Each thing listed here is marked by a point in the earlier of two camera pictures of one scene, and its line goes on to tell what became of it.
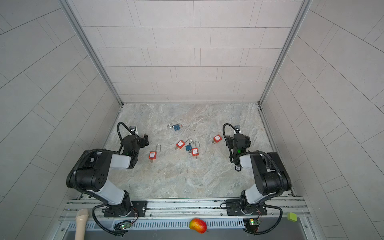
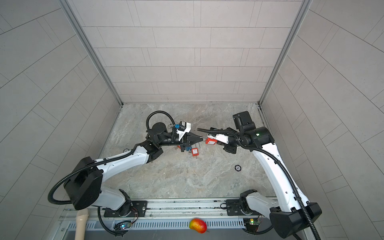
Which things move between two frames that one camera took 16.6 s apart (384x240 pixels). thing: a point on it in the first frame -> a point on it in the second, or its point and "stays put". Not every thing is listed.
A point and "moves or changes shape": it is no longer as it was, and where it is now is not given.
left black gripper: x=144 y=140 -> x=186 y=140
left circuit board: x=122 y=225 stays put
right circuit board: x=251 y=224 stays put
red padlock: x=217 y=139 moves or changes shape
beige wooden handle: x=81 y=220 stays put
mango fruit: x=198 y=225 stays put
